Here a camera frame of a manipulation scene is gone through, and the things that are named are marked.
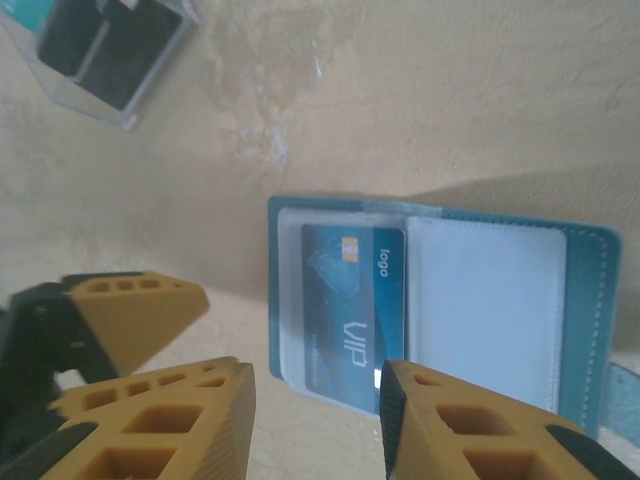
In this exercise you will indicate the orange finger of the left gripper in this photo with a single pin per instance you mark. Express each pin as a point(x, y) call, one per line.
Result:
point(140, 315)

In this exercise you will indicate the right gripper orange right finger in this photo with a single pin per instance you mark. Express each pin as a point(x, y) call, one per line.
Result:
point(450, 440)

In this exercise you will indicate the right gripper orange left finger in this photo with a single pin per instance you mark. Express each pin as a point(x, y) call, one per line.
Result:
point(165, 425)

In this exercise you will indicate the blue VIP credit card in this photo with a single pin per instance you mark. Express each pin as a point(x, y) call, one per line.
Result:
point(330, 300)

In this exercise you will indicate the teal leather card holder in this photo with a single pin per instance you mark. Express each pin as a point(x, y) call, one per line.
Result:
point(585, 300)

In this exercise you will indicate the teal credit card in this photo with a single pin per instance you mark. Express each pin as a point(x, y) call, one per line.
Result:
point(20, 12)

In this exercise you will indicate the small teal and black box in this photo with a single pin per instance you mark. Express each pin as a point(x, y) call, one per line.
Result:
point(100, 75)

